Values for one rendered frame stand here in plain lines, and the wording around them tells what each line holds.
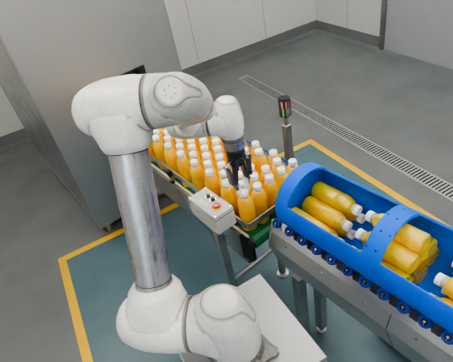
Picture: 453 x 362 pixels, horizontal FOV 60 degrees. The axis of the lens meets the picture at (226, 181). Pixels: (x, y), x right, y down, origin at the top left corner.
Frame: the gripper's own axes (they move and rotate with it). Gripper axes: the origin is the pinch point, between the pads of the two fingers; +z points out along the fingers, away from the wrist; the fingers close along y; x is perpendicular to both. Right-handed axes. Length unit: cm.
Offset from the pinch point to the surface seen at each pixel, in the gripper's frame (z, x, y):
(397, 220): -9, -61, 15
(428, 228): 4, -64, 30
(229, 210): 5.4, -1.7, -10.0
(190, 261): 115, 84, -3
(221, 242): 28.6, 6.3, -13.1
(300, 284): 54, -21, 8
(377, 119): 115, 95, 238
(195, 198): 4.7, 15.0, -15.5
